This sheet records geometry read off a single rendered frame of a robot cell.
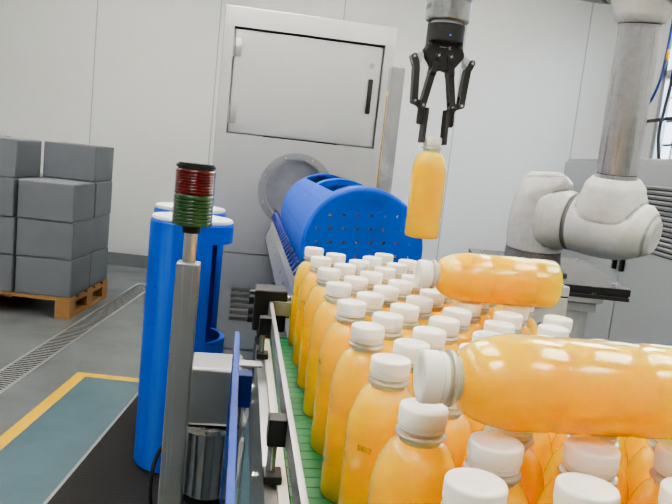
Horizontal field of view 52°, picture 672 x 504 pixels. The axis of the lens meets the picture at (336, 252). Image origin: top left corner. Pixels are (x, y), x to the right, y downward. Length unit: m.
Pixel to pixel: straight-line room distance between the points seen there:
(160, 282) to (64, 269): 2.74
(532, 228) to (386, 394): 1.32
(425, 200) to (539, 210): 0.58
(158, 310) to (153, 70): 4.77
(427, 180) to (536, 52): 5.68
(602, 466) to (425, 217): 0.95
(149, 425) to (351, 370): 1.80
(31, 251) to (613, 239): 4.08
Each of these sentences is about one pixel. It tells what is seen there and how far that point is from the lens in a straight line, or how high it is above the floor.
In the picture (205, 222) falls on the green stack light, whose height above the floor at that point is 1.17.
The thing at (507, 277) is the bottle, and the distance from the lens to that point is 1.00.
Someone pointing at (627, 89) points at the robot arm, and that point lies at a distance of 1.85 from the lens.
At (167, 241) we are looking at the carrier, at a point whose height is 0.96.
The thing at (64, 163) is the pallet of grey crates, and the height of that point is 1.04.
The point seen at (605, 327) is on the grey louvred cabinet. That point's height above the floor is 0.58.
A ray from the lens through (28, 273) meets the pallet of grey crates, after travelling 5.19.
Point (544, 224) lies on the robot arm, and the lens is 1.93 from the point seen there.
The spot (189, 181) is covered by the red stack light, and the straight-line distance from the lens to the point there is 1.11.
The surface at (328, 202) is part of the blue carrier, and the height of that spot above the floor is 1.19.
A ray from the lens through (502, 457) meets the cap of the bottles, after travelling 0.51.
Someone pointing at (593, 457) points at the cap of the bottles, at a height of 1.10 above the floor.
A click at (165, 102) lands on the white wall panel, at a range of 6.93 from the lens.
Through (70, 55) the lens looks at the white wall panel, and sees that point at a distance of 7.24.
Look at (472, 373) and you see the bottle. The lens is 0.50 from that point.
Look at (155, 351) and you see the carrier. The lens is 2.45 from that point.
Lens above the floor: 1.29
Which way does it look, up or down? 8 degrees down
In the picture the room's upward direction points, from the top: 6 degrees clockwise
